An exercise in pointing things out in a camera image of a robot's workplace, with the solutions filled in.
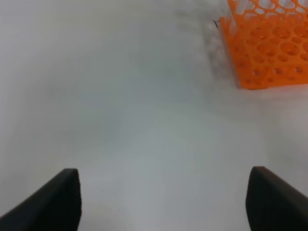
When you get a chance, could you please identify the orange test tube rack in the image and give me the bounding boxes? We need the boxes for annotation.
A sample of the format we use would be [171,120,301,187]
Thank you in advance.
[219,0,308,90]

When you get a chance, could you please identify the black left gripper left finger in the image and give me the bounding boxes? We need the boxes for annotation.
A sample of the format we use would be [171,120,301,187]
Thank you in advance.
[0,168,82,231]

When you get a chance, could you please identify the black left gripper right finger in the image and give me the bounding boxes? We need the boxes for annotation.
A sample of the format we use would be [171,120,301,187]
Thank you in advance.
[245,166,308,231]

